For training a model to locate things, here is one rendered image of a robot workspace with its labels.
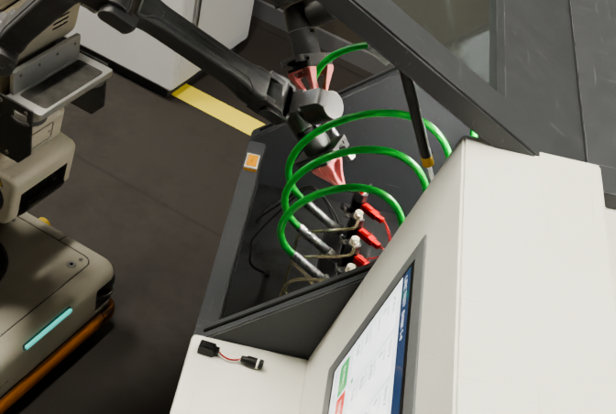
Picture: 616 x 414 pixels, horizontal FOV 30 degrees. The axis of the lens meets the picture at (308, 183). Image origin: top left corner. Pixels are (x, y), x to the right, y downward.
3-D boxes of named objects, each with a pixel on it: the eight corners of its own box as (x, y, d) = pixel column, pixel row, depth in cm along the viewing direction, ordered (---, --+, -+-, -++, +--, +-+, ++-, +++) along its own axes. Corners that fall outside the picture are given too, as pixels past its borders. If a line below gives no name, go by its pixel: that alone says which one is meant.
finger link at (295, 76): (341, 99, 236) (331, 54, 236) (317, 101, 231) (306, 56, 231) (318, 106, 241) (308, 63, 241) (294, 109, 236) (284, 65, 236)
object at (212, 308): (239, 191, 277) (249, 139, 267) (257, 195, 277) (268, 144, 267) (185, 383, 228) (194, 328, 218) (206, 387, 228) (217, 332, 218)
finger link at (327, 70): (342, 99, 236) (332, 54, 237) (317, 101, 231) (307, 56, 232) (319, 106, 241) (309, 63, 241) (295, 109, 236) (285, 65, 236)
